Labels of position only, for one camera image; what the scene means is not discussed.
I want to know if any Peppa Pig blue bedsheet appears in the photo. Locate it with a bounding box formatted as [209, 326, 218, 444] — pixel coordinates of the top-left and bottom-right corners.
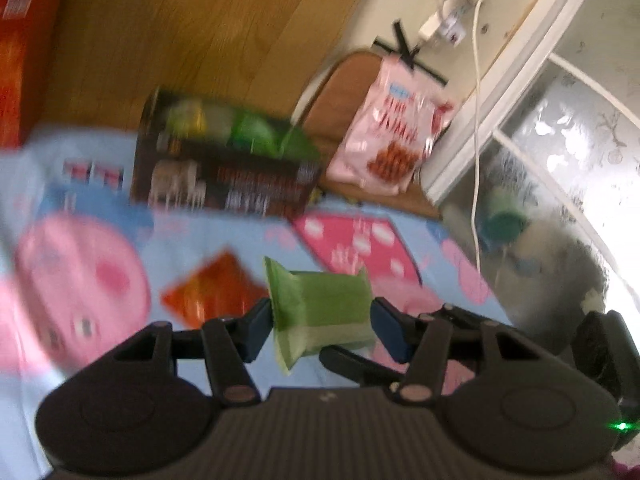
[1, 128, 506, 479]

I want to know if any pale green snack packet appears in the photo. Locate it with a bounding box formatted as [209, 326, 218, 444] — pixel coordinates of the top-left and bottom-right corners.
[264, 257, 375, 374]

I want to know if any black cardboard storage box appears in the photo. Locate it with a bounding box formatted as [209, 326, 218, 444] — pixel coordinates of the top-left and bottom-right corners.
[130, 88, 323, 218]

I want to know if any yellow-edged nut snack bag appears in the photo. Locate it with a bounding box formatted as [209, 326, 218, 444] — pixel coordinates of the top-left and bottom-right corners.
[165, 99, 234, 142]

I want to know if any red gift bag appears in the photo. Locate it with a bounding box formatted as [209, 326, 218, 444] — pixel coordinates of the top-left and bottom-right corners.
[1, 0, 62, 150]

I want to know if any brown seat cushion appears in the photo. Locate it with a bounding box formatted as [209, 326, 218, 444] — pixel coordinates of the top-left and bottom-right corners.
[298, 50, 442, 220]

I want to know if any large pink fried-twist bag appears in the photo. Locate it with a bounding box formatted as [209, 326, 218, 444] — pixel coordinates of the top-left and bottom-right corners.
[326, 56, 458, 196]

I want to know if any red spicy snack packet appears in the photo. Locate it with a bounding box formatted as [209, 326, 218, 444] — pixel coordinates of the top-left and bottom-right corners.
[160, 250, 269, 328]

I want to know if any bright green snack packet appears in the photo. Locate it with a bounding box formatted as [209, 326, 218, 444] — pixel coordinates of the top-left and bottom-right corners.
[228, 110, 320, 162]

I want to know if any white wall power adapter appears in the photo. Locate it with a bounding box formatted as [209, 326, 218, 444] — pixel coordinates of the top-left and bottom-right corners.
[418, 0, 483, 47]

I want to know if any wooden headboard panel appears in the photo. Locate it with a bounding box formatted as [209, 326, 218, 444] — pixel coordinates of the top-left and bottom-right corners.
[43, 0, 360, 128]

